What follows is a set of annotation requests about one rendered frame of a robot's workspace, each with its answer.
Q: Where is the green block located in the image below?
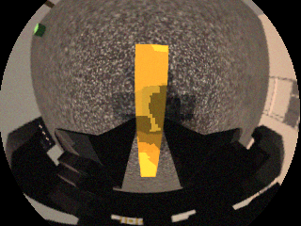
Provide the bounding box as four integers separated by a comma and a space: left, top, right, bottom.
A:
34, 23, 46, 37

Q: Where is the orange long bar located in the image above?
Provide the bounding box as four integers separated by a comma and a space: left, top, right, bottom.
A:
135, 44, 169, 177

